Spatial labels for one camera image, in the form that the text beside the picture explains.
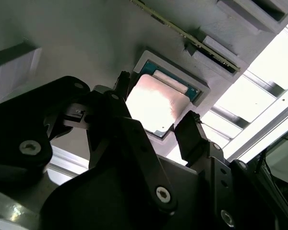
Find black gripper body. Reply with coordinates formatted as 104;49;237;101
40;154;200;230

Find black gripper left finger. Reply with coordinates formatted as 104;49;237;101
0;70;178;214

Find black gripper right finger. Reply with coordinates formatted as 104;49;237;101
174;110;288;230

